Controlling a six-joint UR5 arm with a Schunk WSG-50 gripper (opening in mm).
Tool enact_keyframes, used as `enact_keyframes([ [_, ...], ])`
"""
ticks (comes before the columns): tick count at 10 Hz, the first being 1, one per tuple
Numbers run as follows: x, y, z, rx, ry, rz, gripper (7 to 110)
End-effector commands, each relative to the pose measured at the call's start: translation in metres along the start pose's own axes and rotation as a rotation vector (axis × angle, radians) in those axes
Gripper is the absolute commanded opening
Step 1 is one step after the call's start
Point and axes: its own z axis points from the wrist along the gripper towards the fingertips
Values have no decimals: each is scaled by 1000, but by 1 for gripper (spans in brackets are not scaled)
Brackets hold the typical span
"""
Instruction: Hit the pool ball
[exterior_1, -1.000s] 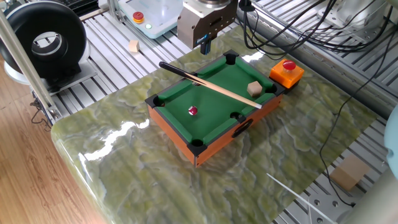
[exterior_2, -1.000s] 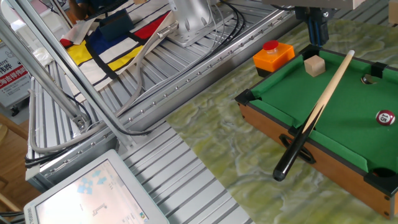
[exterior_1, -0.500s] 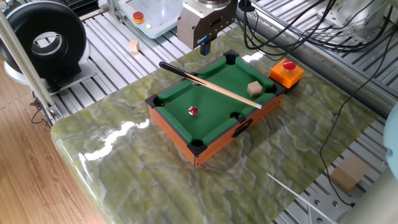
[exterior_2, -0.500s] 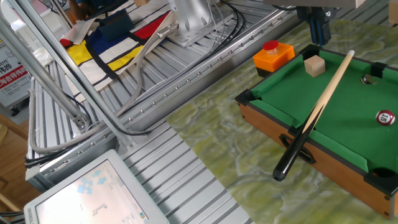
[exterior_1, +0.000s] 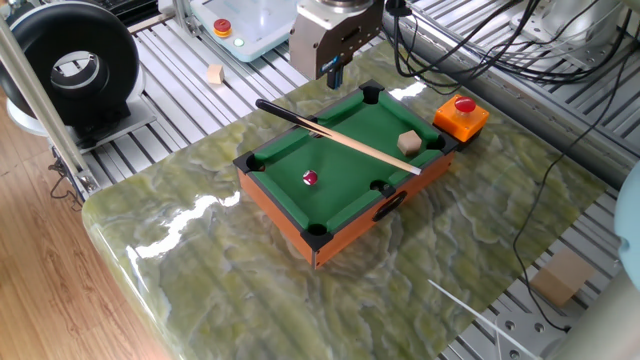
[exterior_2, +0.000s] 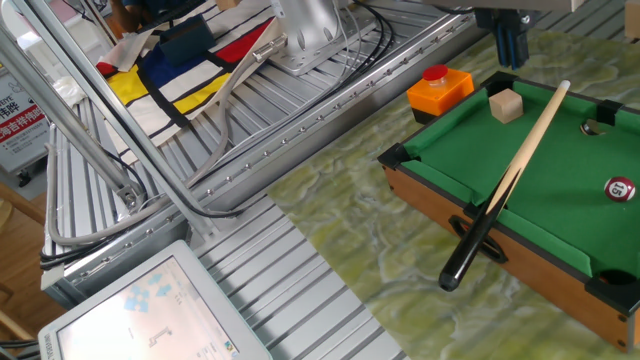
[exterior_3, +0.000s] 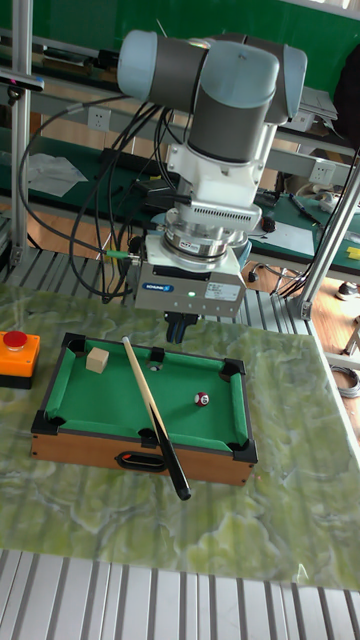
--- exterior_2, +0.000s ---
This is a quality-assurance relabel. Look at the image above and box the white sign red text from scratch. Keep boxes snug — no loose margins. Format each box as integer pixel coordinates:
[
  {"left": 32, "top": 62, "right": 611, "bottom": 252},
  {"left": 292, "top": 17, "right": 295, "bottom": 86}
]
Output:
[{"left": 0, "top": 62, "right": 51, "bottom": 174}]

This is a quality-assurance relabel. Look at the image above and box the grey flexible hose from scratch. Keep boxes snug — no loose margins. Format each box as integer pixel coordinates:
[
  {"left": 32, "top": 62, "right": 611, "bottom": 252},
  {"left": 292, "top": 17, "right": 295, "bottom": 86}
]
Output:
[{"left": 44, "top": 32, "right": 289, "bottom": 247}]

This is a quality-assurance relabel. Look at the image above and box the grey aluminium rail beam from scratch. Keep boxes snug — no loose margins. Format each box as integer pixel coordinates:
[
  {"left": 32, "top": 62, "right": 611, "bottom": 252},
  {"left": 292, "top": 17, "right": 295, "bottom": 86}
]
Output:
[{"left": 39, "top": 12, "right": 489, "bottom": 309}]

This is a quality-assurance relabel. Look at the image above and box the aluminium frame brace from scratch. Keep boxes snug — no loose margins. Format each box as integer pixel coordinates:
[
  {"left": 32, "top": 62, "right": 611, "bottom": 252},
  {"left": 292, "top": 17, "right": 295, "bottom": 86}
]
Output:
[{"left": 0, "top": 22, "right": 149, "bottom": 211}]

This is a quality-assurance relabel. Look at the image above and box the silver robot mounting plate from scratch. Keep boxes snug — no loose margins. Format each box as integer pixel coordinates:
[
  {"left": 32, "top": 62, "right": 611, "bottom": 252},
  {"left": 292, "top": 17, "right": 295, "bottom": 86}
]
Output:
[{"left": 267, "top": 19, "right": 381, "bottom": 77}]

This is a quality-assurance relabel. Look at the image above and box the colour block cloth bag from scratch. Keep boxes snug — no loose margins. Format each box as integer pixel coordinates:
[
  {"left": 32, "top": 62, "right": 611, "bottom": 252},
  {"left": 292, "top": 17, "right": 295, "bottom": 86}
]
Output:
[{"left": 94, "top": 0, "right": 287, "bottom": 149}]

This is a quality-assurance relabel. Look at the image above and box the wooden pool cue black butt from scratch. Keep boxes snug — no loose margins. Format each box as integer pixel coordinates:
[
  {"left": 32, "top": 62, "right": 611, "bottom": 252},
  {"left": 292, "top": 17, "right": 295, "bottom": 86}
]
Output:
[{"left": 438, "top": 79, "right": 572, "bottom": 293}]

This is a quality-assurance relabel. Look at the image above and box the orange box red push button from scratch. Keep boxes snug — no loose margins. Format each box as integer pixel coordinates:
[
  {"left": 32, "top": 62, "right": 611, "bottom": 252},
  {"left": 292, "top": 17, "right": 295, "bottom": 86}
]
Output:
[{"left": 406, "top": 63, "right": 476, "bottom": 126}]

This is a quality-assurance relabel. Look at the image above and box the silver Schunk gripper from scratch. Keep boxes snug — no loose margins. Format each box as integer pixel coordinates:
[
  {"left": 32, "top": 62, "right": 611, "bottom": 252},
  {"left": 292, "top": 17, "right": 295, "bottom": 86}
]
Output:
[{"left": 422, "top": 0, "right": 587, "bottom": 71}]

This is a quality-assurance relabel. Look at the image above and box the large wooden block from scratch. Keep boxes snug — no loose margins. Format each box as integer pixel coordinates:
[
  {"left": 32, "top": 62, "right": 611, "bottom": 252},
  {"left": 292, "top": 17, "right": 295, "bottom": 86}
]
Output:
[{"left": 624, "top": 0, "right": 640, "bottom": 41}]

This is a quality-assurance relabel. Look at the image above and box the black cable bundle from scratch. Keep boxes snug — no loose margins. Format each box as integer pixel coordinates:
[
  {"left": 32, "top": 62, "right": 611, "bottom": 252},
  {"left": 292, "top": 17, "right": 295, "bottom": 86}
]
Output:
[{"left": 39, "top": 0, "right": 396, "bottom": 271}]

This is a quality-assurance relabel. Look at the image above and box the mini green felt pool table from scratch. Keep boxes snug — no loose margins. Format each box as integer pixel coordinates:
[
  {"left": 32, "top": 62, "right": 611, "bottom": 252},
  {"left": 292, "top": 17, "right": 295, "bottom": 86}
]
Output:
[{"left": 377, "top": 70, "right": 640, "bottom": 354}]

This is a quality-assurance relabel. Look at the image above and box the dark teal box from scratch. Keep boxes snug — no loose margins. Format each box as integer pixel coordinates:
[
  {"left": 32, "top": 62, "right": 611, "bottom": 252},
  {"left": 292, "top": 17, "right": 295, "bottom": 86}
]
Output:
[{"left": 158, "top": 13, "right": 217, "bottom": 69}]

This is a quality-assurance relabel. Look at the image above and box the white teach pendant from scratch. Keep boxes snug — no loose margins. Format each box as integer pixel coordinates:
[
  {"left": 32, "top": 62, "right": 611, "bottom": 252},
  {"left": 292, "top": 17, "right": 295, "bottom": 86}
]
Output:
[{"left": 37, "top": 239, "right": 274, "bottom": 360}]

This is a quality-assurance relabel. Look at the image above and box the maroon striped pool ball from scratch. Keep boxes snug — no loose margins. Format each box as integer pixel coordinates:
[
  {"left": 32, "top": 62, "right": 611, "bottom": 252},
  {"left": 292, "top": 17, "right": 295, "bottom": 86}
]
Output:
[{"left": 603, "top": 175, "right": 637, "bottom": 204}]

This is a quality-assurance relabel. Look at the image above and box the aluminium frame post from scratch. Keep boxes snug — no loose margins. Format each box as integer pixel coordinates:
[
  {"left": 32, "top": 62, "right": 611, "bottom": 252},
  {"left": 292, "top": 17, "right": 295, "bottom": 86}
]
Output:
[{"left": 7, "top": 0, "right": 224, "bottom": 244}]

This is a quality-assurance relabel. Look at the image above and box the beige wooden cube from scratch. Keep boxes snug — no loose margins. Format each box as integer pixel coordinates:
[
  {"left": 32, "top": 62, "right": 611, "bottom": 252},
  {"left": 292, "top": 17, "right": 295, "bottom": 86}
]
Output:
[{"left": 488, "top": 87, "right": 525, "bottom": 125}]

